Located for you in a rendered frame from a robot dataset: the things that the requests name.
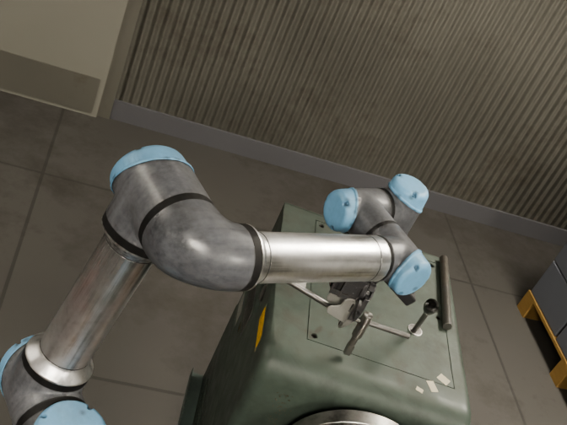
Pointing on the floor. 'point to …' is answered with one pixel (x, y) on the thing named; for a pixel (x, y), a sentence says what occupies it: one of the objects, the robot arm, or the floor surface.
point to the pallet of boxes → (551, 310)
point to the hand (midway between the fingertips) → (345, 322)
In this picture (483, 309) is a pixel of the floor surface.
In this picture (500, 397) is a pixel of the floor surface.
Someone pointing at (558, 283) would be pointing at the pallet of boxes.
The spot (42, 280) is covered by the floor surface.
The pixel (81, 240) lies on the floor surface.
